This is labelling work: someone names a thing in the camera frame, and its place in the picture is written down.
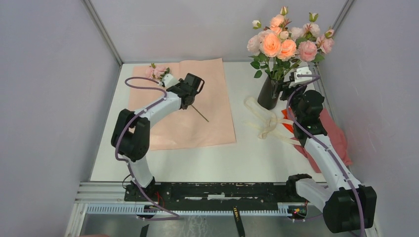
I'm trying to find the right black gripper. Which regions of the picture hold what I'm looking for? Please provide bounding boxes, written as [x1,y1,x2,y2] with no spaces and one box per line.
[271,76,307,121]

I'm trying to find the white rose stem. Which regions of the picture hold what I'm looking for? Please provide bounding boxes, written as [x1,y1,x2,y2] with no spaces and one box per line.
[247,27,272,79]

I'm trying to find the small pink rose stem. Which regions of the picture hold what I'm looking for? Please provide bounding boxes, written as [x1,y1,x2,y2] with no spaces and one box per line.
[136,64,194,125]

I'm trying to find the pink paper bouquet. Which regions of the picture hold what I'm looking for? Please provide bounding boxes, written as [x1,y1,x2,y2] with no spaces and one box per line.
[127,58,237,152]

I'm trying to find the cream printed ribbon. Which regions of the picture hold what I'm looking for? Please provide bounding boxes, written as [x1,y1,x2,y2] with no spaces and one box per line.
[243,97,300,145]

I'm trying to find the peach pink rose stems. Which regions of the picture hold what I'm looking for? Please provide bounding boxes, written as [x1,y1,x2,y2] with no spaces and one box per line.
[256,30,299,81]

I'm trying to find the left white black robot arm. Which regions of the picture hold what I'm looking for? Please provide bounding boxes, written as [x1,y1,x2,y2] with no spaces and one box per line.
[111,73,205,201]

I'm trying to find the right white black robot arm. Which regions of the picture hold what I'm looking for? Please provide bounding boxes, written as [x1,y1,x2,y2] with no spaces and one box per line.
[280,82,377,236]

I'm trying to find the black cylindrical vase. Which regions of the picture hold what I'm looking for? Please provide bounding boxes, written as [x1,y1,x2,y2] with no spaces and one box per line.
[257,76,281,110]

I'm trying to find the orange paper piece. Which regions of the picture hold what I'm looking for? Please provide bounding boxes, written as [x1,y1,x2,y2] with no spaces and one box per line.
[281,109,294,133]

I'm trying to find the peach white artificial roses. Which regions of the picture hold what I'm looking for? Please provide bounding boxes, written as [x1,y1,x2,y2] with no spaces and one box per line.
[266,6,318,74]

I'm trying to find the pink crumpled cloth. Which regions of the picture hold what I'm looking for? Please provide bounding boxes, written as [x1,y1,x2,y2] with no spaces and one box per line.
[294,109,353,173]

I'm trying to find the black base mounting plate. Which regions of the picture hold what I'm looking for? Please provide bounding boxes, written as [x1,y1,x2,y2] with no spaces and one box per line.
[144,182,307,211]

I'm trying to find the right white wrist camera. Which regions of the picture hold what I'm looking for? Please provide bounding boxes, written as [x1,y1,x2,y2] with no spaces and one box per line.
[289,66,313,88]

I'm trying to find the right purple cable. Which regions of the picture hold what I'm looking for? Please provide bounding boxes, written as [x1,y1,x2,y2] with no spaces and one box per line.
[285,74,367,237]

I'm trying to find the purple cable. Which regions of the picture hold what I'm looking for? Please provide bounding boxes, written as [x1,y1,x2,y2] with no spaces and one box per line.
[114,76,181,222]
[285,74,367,237]

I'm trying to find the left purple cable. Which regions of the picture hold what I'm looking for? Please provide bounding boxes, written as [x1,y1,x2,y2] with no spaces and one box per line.
[114,76,181,222]

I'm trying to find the white slotted cable duct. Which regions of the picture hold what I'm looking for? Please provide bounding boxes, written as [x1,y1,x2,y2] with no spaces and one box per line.
[85,203,292,217]

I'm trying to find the black printed strap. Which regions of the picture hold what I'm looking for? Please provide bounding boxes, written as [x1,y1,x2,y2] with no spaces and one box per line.
[232,206,246,237]

